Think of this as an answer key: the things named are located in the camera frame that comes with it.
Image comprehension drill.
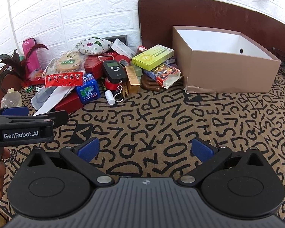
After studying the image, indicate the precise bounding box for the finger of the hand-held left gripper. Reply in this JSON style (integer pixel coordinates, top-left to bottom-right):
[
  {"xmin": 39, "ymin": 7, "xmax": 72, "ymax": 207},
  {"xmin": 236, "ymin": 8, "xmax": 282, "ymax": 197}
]
[
  {"xmin": 32, "ymin": 110, "xmax": 69, "ymax": 127},
  {"xmin": 0, "ymin": 106, "xmax": 29, "ymax": 117}
]

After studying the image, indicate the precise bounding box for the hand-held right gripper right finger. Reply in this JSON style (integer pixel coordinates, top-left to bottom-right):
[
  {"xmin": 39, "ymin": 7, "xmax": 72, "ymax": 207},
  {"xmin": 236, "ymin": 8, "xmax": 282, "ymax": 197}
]
[{"xmin": 178, "ymin": 137, "xmax": 271, "ymax": 186}]

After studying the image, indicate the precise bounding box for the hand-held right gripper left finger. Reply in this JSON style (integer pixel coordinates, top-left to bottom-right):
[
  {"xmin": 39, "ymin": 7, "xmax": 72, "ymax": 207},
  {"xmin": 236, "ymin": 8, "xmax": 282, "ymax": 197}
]
[{"xmin": 21, "ymin": 137, "xmax": 115, "ymax": 186}]

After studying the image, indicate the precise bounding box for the clear plastic package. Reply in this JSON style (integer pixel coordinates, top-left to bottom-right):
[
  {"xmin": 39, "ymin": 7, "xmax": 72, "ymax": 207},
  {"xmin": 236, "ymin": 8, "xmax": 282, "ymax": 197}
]
[{"xmin": 31, "ymin": 85, "xmax": 75, "ymax": 117}]

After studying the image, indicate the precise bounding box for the white cardboard box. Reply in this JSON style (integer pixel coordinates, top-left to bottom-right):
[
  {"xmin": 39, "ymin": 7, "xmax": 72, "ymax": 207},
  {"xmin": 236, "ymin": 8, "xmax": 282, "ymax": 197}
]
[{"xmin": 172, "ymin": 26, "xmax": 282, "ymax": 93}]

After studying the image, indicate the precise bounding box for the red tape roll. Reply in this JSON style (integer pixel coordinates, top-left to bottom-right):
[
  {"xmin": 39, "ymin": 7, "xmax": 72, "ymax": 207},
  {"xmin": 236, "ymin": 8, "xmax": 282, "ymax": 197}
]
[
  {"xmin": 104, "ymin": 77, "xmax": 120, "ymax": 91},
  {"xmin": 114, "ymin": 55, "xmax": 133, "ymax": 67}
]

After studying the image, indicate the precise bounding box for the blue gum container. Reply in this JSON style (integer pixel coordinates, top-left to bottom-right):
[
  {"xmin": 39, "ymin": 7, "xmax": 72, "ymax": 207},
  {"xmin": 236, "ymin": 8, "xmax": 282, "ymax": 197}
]
[{"xmin": 76, "ymin": 74, "xmax": 101, "ymax": 104}]

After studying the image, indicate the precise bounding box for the clear plastic bottle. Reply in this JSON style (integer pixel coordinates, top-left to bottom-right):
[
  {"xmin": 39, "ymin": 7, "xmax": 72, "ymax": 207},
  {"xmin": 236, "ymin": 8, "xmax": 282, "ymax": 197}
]
[{"xmin": 0, "ymin": 88, "xmax": 23, "ymax": 108}]

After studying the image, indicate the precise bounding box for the flat red box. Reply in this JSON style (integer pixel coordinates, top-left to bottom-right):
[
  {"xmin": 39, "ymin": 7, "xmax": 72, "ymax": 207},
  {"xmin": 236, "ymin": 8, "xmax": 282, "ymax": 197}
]
[{"xmin": 55, "ymin": 91, "xmax": 83, "ymax": 111}]

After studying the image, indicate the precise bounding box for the small brown box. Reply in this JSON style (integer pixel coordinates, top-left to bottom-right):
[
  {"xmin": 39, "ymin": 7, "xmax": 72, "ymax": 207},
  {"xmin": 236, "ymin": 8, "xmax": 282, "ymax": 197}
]
[{"xmin": 0, "ymin": 75, "xmax": 21, "ymax": 108}]

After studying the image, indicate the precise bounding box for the long red box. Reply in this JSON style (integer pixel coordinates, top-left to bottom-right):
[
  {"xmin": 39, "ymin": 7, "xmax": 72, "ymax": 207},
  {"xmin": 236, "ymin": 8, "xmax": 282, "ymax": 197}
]
[{"xmin": 28, "ymin": 70, "xmax": 47, "ymax": 85}]

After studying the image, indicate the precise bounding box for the dark red artificial plant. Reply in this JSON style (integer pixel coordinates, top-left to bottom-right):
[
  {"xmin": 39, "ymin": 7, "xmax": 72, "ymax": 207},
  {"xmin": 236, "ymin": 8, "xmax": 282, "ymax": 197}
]
[{"xmin": 0, "ymin": 44, "xmax": 49, "ymax": 88}]

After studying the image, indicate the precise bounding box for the white lip balm tube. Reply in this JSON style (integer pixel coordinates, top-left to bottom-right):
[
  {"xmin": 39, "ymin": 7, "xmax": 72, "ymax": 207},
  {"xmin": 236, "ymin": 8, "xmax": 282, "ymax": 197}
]
[{"xmin": 104, "ymin": 90, "xmax": 116, "ymax": 105}]

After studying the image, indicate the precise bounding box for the cookie bag red label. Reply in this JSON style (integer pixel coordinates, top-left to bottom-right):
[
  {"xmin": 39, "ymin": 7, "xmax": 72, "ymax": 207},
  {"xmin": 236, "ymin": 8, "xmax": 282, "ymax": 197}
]
[{"xmin": 43, "ymin": 50, "xmax": 86, "ymax": 88}]

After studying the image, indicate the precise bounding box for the pink thermos bottle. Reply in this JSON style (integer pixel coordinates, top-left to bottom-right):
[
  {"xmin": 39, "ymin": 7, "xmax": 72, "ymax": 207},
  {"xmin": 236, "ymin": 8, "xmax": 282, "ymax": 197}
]
[{"xmin": 22, "ymin": 37, "xmax": 40, "ymax": 73}]

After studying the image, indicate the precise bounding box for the gold box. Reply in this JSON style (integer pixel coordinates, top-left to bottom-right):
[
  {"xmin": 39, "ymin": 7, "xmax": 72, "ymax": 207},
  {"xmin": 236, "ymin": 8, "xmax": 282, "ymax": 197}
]
[{"xmin": 125, "ymin": 65, "xmax": 141, "ymax": 94}]

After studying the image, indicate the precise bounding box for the floral fabric pouch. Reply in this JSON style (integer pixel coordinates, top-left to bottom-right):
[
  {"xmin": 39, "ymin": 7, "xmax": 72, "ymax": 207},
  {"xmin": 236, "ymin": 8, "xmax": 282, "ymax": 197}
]
[{"xmin": 76, "ymin": 37, "xmax": 113, "ymax": 56}]

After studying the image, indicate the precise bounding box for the brown curved wooden piece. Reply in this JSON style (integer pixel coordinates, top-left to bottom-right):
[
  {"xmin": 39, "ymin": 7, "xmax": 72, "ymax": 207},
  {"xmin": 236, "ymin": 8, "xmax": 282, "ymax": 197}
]
[{"xmin": 141, "ymin": 72, "xmax": 162, "ymax": 92}]

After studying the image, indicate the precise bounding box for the colourful printed card box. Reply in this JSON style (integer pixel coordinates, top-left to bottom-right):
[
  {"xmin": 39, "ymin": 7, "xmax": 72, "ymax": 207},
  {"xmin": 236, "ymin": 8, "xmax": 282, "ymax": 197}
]
[{"xmin": 142, "ymin": 62, "xmax": 184, "ymax": 89}]

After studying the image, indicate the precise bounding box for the white carton red print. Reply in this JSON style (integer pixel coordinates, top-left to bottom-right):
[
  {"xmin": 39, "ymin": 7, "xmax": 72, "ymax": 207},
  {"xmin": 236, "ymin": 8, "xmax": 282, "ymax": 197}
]
[{"xmin": 110, "ymin": 38, "xmax": 136, "ymax": 59}]

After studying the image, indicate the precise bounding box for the yellow green box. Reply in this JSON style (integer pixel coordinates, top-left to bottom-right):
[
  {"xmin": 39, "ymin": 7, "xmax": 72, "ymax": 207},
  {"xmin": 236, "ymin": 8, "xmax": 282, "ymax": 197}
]
[{"xmin": 132, "ymin": 44, "xmax": 175, "ymax": 71}]

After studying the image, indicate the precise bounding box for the dark wooden headboard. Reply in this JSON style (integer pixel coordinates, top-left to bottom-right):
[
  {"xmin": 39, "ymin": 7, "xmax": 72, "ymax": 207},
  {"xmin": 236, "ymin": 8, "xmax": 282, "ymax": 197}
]
[{"xmin": 138, "ymin": 0, "xmax": 285, "ymax": 61}]

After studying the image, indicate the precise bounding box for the white wall conduit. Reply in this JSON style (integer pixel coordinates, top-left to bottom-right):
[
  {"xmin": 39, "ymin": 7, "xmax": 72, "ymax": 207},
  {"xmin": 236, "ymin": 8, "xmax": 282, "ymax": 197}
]
[{"xmin": 7, "ymin": 0, "xmax": 18, "ymax": 53}]

